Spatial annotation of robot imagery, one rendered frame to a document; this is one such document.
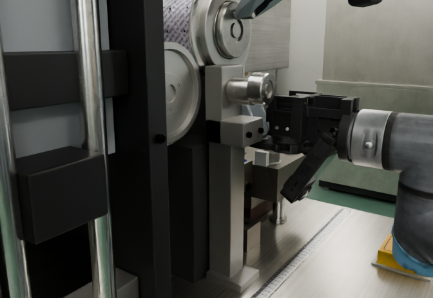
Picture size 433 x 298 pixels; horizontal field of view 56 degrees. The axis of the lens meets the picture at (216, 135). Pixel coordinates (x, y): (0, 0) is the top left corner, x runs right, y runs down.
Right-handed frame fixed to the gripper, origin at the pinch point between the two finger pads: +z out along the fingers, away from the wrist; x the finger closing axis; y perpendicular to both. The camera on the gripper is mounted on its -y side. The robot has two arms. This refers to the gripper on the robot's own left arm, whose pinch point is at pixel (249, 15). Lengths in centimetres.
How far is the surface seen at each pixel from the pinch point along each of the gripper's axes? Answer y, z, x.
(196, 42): 0.0, 5.3, 6.0
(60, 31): -5.9, -3.0, 32.1
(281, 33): 23, 29, -83
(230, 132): -11.8, 8.6, 5.6
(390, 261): -38.9, 9.2, -12.9
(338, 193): -51, 138, -270
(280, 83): 94, 208, -449
